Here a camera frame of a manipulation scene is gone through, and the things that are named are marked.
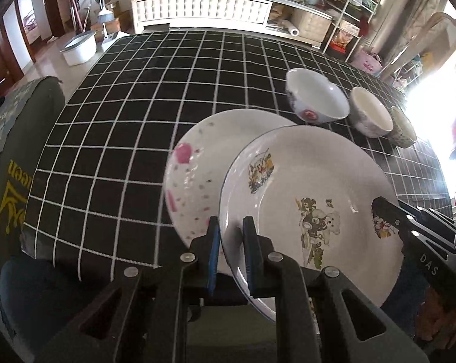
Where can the large white bowl red mark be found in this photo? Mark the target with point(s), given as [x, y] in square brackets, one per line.
[313, 98]

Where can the white bowl purple floral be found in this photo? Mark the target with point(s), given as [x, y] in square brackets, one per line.
[368, 115]

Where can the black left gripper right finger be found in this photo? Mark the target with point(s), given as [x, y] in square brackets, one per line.
[321, 316]

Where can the white plate pink flowers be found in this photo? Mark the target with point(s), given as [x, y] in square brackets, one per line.
[195, 174]

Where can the white plastic bin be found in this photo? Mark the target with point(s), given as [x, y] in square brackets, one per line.
[80, 49]

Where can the right hand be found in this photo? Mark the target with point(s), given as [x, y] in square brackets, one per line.
[435, 322]

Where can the black white grid tablecloth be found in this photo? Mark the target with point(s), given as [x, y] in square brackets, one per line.
[97, 204]

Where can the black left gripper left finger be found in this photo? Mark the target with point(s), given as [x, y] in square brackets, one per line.
[142, 318]

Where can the pink basket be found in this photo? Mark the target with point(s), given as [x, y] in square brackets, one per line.
[370, 63]

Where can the white plate cartoon prints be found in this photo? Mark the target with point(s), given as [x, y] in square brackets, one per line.
[310, 191]

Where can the white floor fan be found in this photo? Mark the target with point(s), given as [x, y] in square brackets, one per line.
[104, 16]

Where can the small grey patterned bowl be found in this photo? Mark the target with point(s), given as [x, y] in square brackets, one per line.
[403, 134]

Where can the dark blue trouser leg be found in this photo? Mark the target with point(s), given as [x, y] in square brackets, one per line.
[60, 318]

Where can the white paper roll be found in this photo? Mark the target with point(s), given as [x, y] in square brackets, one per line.
[290, 27]

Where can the white lattice cabinet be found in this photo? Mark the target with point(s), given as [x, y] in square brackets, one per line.
[257, 16]

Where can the white metal shelf rack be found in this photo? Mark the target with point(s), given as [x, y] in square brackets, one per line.
[350, 24]

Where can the green cushion yellow print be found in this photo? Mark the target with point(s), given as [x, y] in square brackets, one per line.
[27, 115]

